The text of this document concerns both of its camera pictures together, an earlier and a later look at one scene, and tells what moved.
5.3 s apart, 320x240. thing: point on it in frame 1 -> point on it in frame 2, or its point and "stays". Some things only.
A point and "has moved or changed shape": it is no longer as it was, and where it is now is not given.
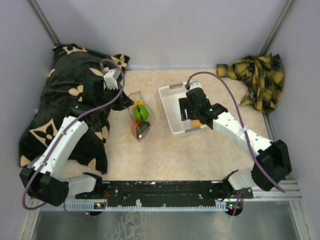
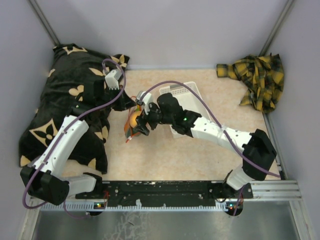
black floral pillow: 81,83 stays
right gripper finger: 192,110 -> 153,119
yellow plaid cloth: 264,76 stays
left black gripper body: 109,95 stays
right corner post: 277,26 stays
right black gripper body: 197,111 -> 163,119
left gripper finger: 125,101 stays
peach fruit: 196,123 has moved or changed shape
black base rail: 165,193 stays
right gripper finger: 184,104 -> 141,125
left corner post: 45,22 stays
